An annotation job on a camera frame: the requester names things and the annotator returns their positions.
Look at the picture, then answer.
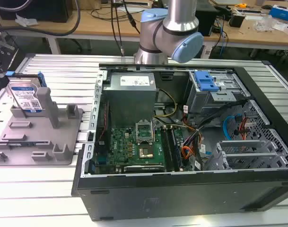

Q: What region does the grey parts rack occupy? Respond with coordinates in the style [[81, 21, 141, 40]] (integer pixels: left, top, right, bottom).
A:
[[0, 87, 84, 166]]

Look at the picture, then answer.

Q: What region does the green motherboard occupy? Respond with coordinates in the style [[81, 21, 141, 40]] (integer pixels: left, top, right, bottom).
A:
[[93, 125, 186, 174]]

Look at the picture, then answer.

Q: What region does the clear plastic bag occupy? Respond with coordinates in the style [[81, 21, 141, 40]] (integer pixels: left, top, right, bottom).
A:
[[253, 15, 279, 31]]

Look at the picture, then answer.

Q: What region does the red wire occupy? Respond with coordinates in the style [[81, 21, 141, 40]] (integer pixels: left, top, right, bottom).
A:
[[238, 115, 250, 142]]

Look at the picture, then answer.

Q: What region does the orange wire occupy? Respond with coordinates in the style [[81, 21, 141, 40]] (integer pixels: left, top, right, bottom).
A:
[[181, 146, 194, 166]]

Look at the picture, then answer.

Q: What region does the silver expansion slot bracket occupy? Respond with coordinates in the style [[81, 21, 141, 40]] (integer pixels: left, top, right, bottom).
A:
[[216, 140, 267, 154]]

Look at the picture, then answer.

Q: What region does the metal socket cover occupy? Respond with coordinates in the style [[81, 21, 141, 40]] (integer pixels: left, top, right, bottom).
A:
[[135, 122, 155, 145]]

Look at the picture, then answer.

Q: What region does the blue wire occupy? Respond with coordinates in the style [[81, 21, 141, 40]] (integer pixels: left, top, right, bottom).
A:
[[223, 113, 243, 144]]

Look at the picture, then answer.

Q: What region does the thick grey cable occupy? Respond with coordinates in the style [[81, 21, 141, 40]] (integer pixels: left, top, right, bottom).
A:
[[0, 0, 82, 37]]

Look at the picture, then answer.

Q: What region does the grey power supply unit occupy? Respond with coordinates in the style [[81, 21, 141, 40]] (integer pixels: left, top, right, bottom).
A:
[[102, 72, 159, 128]]

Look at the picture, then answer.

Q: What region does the black graphics card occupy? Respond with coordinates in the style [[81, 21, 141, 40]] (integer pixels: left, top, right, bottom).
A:
[[123, 164, 165, 173]]

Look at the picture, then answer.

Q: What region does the black hanging cable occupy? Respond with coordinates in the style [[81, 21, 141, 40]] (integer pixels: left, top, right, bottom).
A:
[[110, 0, 125, 57]]

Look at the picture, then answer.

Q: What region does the blue hanging cable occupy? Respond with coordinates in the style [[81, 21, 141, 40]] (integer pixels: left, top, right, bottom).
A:
[[214, 17, 230, 60]]

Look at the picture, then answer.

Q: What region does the blue plastic bay latch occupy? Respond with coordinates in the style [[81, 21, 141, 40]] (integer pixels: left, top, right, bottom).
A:
[[194, 70, 219, 92]]

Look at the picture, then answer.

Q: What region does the yellow black wire bundle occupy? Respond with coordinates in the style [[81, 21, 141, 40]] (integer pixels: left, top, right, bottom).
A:
[[153, 88, 178, 119]]

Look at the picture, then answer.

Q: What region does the silver CPU chip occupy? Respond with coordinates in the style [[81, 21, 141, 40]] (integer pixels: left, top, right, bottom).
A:
[[138, 146, 154, 158]]

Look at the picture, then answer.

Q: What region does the metal disk bay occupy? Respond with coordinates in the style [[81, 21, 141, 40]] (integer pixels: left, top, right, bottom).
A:
[[183, 70, 251, 116]]

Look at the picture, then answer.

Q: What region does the hard disk in blue carrier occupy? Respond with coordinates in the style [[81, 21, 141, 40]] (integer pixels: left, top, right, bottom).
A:
[[5, 71, 48, 113]]

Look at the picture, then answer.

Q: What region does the black computer tower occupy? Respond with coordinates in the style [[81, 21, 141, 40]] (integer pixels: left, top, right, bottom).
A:
[[195, 0, 218, 37]]

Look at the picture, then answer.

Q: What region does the black RAM slot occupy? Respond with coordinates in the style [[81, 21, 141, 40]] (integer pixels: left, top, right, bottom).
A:
[[169, 127, 183, 171], [160, 127, 174, 173]]

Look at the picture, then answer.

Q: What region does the wooden desk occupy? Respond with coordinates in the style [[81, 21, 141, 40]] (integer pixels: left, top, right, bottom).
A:
[[0, 0, 288, 52]]

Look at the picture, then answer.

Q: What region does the blue cardboard box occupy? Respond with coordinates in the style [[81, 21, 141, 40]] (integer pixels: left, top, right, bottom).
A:
[[268, 4, 288, 23]]

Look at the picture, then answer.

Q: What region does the black open PC case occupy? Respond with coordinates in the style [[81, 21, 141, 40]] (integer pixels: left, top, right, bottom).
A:
[[71, 60, 288, 222]]

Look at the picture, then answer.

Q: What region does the black small box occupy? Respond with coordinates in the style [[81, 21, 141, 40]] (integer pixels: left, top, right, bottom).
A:
[[229, 13, 245, 28]]

